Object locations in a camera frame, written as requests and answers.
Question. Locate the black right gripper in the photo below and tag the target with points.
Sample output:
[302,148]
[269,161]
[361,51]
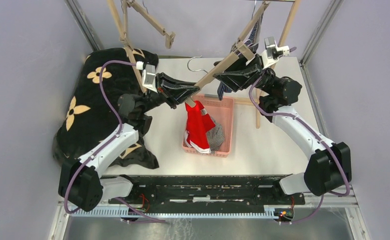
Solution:
[237,77]

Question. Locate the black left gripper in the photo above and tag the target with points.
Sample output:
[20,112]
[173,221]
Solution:
[174,96]

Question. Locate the dark striped boxer shorts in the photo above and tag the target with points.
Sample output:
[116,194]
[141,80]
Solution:
[252,44]

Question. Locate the red printed underwear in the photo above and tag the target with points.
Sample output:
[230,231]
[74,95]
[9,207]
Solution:
[198,123]

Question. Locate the wooden clip hanger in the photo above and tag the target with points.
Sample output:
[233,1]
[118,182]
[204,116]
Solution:
[169,36]
[124,35]

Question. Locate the grey striped underwear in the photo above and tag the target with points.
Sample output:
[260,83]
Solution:
[215,136]

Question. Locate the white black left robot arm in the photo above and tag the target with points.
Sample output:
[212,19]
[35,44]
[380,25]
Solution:
[82,182]

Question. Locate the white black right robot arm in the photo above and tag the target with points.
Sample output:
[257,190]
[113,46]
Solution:
[329,164]

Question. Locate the empty wooden clip hanger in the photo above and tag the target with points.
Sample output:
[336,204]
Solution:
[124,35]

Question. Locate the pink perforated plastic basket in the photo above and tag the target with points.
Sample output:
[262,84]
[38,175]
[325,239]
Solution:
[222,112]

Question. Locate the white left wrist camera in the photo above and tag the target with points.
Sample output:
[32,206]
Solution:
[148,75]

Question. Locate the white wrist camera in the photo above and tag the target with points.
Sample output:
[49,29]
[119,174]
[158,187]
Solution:
[148,75]
[272,52]

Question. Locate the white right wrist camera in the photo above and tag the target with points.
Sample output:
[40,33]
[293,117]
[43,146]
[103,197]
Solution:
[272,52]

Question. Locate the wooden clothes rack frame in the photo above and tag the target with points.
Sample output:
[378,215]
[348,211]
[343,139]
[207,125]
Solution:
[118,19]

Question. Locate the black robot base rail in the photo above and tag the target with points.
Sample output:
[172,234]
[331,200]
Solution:
[210,195]

